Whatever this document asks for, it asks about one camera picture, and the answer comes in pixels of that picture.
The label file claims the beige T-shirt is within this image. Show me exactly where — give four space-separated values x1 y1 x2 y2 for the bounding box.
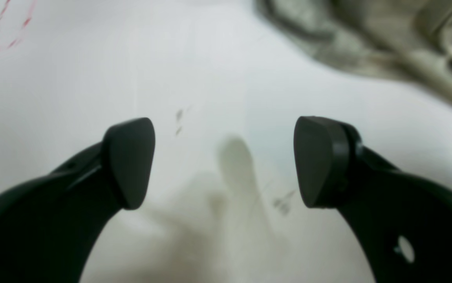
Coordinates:
255 0 452 105

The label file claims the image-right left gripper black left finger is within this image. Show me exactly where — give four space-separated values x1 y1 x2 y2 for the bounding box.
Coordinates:
0 118 155 283

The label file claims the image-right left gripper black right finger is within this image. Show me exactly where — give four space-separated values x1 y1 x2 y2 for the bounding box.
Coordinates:
293 116 452 283

